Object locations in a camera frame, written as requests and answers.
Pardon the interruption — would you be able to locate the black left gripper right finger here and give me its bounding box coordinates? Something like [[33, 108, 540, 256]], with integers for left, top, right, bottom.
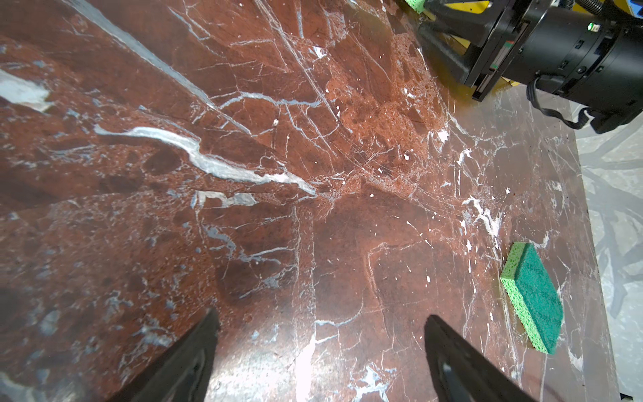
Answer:
[[425, 315, 533, 401]]

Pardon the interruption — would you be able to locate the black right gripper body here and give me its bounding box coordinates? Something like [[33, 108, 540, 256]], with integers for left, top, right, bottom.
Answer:
[[464, 1, 642, 133]]

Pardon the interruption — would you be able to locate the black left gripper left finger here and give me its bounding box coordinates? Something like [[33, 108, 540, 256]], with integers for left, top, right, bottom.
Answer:
[[110, 309, 221, 401]]

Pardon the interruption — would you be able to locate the yellow shelf with coloured boards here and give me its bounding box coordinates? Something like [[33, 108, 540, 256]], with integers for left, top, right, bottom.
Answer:
[[409, 1, 642, 102]]

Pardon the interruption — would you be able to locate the green sponge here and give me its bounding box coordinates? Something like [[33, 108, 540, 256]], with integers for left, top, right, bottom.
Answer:
[[500, 242, 564, 355], [405, 0, 425, 14]]

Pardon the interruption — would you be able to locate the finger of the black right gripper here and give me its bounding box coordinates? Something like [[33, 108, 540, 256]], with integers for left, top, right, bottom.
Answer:
[[425, 1, 502, 46], [418, 22, 475, 85]]

